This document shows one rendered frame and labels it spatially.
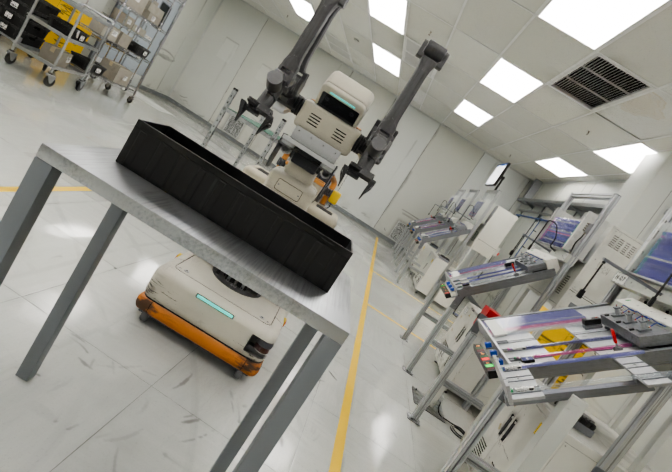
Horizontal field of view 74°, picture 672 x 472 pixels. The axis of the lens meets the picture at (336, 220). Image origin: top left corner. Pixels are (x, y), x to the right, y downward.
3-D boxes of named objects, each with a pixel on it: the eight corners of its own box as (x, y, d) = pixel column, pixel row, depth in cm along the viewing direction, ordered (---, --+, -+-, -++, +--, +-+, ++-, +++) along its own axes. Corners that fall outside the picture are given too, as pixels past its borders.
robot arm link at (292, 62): (353, -5, 168) (328, -22, 168) (353, -12, 162) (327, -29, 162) (292, 94, 173) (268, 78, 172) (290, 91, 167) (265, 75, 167)
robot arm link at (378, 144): (390, 145, 173) (371, 133, 173) (401, 131, 162) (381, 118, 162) (377, 169, 169) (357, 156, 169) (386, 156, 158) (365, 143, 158)
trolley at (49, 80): (-1, 59, 487) (40, -24, 475) (43, 69, 576) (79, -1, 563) (46, 87, 498) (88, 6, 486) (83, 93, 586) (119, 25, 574)
